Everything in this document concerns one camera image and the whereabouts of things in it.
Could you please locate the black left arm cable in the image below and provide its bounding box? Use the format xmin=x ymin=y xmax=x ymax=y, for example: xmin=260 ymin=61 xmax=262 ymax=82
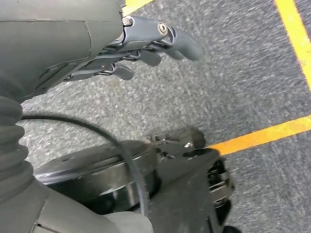
xmin=21 ymin=114 xmax=150 ymax=217

